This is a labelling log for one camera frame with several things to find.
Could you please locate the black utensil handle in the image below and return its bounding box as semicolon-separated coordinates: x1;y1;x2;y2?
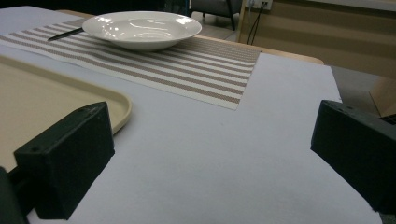
47;27;85;42

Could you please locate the beige plastic tray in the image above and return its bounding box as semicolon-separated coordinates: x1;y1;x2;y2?
0;55;133;173

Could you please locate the white tablecloth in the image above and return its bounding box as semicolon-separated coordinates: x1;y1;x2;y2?
0;5;383;224

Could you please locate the striped woven placemat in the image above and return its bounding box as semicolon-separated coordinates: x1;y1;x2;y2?
0;18;262;111

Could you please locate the grey chair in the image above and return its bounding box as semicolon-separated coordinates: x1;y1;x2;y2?
190;0;244;32

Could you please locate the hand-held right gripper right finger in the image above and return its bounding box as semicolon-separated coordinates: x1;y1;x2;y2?
310;99;396;215

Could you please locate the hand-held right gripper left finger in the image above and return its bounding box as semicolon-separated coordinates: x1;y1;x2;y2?
13;101;116;221

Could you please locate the white wall socket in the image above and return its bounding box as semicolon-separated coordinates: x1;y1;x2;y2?
246;0;274;10

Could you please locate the white ceramic plate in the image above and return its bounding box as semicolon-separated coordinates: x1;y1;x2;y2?
81;10;203;52

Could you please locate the cardboard box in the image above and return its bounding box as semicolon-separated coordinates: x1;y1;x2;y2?
369;77;396;119

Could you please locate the black power cable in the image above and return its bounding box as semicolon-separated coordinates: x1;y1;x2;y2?
247;1;269;46

